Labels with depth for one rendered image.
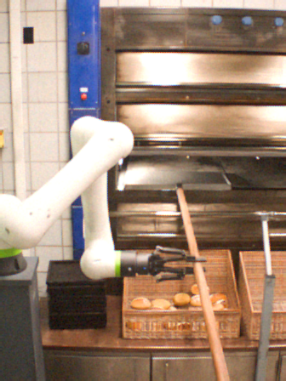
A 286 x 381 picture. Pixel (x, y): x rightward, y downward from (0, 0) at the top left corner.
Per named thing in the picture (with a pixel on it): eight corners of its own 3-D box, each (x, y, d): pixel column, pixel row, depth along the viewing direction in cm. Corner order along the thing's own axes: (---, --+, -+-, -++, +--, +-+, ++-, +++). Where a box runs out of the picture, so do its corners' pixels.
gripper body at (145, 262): (137, 248, 201) (163, 249, 201) (137, 270, 203) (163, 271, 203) (137, 256, 193) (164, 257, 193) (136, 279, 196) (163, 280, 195)
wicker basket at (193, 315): (124, 296, 310) (124, 248, 303) (227, 295, 309) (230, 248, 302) (121, 340, 263) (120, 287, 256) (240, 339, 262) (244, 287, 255)
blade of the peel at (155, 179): (231, 189, 295) (231, 184, 294) (124, 189, 294) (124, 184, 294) (222, 172, 329) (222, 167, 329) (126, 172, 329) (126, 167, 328)
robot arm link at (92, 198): (73, 173, 196) (105, 171, 195) (77, 164, 207) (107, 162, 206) (84, 269, 207) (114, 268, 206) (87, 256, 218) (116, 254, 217)
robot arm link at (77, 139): (81, 122, 187) (111, 116, 194) (62, 118, 197) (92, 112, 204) (86, 175, 193) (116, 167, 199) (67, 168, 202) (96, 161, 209)
